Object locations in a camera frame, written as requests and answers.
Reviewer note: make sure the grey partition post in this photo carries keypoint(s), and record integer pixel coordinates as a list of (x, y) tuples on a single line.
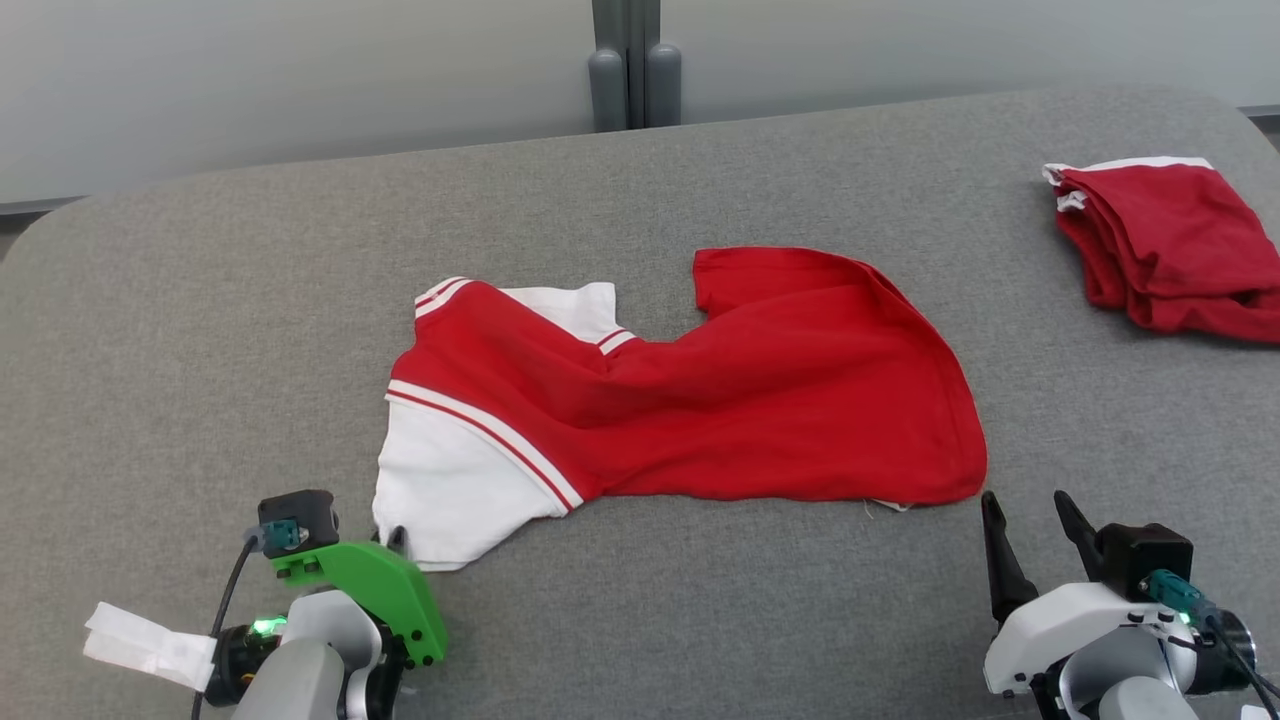
[(635, 60)]

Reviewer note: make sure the red jersey with white sleeves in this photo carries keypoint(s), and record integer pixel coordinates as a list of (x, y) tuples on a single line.
[(750, 400)]

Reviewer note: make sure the red shorts with white band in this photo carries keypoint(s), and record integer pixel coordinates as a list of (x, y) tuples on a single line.
[(1170, 250)]

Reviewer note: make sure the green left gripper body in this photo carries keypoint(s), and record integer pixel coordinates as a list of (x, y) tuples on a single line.
[(385, 590)]

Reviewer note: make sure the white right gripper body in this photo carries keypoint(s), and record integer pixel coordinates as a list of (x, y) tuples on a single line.
[(1060, 625)]

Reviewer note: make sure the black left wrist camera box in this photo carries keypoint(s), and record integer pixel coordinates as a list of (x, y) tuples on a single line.
[(300, 510)]

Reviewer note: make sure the white paper tag left arm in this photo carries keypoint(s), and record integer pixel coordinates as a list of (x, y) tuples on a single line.
[(150, 648)]

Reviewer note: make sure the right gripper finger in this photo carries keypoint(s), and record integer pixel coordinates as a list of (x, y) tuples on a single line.
[(1085, 540), (1003, 570)]

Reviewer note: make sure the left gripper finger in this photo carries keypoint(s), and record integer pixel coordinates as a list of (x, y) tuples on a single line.
[(397, 539)]

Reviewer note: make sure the white paper tag right arm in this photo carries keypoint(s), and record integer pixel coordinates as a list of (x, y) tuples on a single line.
[(1255, 714)]

